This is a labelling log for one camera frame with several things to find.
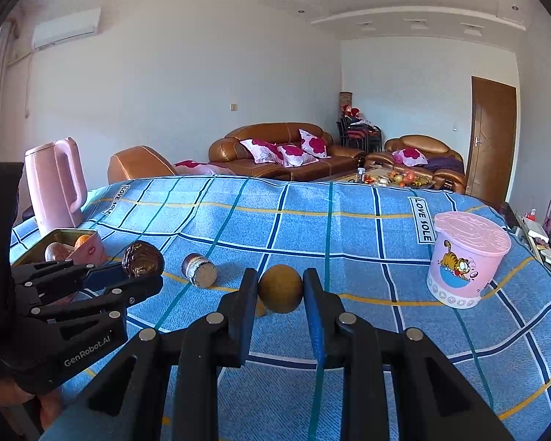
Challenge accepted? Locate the blue plaid blanket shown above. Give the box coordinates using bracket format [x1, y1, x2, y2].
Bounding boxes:
[9, 175, 551, 441]

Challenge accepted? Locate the brown leather armchair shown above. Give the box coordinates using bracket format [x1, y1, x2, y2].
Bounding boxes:
[107, 146, 177, 184]

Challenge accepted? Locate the brown leather sofa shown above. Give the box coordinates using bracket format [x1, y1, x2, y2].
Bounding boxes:
[208, 122, 367, 182]

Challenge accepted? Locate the pink electric kettle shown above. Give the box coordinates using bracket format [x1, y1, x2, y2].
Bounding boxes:
[24, 137, 88, 240]

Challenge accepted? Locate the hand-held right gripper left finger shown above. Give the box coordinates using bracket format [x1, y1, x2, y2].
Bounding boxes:
[73, 267, 260, 441]

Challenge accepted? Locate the stack of dark chairs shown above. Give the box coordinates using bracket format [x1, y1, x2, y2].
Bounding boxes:
[336, 117, 383, 152]

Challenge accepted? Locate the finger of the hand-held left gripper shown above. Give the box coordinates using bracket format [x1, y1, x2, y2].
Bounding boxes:
[11, 259, 134, 297]
[25, 276, 165, 320]

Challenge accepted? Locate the pile of fruit on table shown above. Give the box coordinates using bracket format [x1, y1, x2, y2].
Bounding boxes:
[374, 170, 435, 188]

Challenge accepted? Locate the pink tin box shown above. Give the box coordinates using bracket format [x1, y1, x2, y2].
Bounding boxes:
[11, 228, 105, 269]

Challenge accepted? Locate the white air conditioner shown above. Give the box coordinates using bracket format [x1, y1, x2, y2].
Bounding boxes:
[32, 7, 102, 51]

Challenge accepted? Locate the pale round fruit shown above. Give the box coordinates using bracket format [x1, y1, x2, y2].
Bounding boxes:
[44, 242, 76, 262]

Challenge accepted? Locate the small jar with tan end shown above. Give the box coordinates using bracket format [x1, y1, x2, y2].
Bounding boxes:
[181, 252, 218, 288]

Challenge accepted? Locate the pink bucket with cat print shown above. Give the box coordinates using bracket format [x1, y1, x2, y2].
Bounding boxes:
[426, 211, 512, 308]

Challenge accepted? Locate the coffee table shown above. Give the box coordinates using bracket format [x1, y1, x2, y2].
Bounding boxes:
[314, 168, 437, 189]

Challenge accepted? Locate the brown wooden door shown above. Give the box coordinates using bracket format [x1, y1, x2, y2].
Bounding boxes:
[465, 76, 519, 209]

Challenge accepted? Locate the brown round fruit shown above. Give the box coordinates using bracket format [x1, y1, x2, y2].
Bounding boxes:
[258, 264, 303, 315]

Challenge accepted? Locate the dark brown shiny object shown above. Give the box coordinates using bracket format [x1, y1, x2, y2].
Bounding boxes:
[122, 240, 165, 279]

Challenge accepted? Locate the purple throw blanket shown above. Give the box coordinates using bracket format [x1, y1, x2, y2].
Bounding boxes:
[425, 157, 465, 174]

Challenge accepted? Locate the person's left hand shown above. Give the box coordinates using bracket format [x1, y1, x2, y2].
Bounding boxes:
[0, 377, 67, 430]

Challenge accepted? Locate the brown leather loveseat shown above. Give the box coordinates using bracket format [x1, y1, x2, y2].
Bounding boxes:
[365, 135, 467, 194]

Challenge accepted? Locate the pink floral bedding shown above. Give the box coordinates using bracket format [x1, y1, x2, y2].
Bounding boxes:
[174, 160, 235, 176]

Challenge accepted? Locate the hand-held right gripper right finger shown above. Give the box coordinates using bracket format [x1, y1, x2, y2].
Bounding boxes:
[302, 267, 515, 441]

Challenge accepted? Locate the white pillow with magenta flowers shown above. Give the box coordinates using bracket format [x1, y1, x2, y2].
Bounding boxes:
[240, 139, 285, 165]
[299, 129, 330, 158]
[391, 148, 429, 167]
[275, 144, 319, 167]

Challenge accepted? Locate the white low cabinet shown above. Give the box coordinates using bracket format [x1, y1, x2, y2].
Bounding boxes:
[505, 202, 551, 286]

